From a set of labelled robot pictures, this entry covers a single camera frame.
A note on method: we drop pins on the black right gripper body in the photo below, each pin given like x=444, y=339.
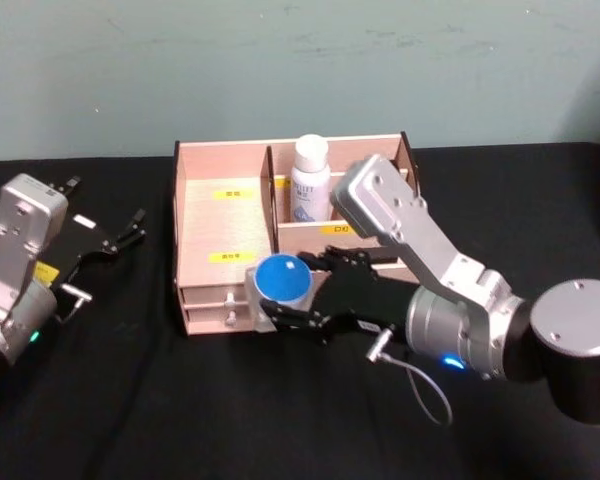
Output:
x=365, y=300

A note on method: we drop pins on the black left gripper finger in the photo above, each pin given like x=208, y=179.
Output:
x=66, y=187
x=129, y=234

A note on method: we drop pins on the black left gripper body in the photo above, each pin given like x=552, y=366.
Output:
x=80, y=245

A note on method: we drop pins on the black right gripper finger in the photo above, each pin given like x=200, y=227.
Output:
x=340, y=259
x=295, y=316

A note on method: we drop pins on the clear jar with blue lid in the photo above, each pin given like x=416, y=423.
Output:
x=282, y=277

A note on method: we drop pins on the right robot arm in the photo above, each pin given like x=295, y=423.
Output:
x=480, y=300

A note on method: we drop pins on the white plastic bottle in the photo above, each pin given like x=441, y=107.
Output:
x=310, y=185

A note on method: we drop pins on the wooden organizer drawer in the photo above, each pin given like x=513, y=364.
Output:
x=205, y=296
x=207, y=320

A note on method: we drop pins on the wooden desk organizer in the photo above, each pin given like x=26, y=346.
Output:
x=220, y=225

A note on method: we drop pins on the black table cloth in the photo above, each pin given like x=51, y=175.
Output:
x=190, y=410

